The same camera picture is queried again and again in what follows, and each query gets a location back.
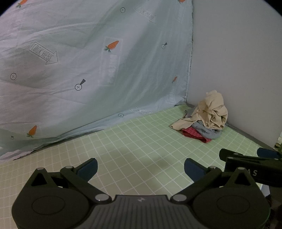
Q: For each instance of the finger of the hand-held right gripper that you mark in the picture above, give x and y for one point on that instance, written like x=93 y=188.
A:
x=229 y=153
x=267 y=152

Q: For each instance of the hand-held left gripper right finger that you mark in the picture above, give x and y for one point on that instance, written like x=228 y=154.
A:
x=193 y=169

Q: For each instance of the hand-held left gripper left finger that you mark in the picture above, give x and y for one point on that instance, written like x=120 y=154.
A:
x=88 y=169

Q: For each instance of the beige garment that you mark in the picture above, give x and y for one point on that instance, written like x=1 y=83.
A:
x=211 y=114

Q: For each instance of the grey garment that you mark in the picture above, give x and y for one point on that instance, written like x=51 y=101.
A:
x=208 y=133

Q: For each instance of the red garment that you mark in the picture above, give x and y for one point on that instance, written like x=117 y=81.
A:
x=193 y=133

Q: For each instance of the green grid cutting mat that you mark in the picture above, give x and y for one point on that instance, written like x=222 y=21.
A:
x=143 y=143

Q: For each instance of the light blue carrot printed quilt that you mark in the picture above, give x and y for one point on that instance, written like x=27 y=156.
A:
x=88 y=66

